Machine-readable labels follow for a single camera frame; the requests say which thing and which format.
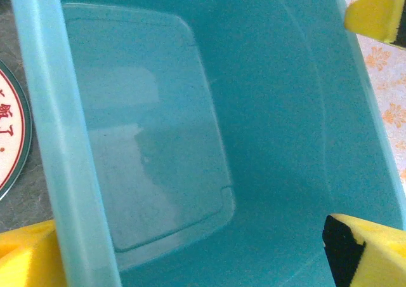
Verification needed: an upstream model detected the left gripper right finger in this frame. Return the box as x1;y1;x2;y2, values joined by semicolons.
322;213;406;287

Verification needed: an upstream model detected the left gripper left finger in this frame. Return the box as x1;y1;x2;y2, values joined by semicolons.
0;219;69;287

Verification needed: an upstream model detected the orange sunburst print plate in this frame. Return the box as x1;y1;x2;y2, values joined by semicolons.
0;58;34;202

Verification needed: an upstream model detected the blue plastic bin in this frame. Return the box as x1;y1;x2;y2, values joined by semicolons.
8;0;406;287

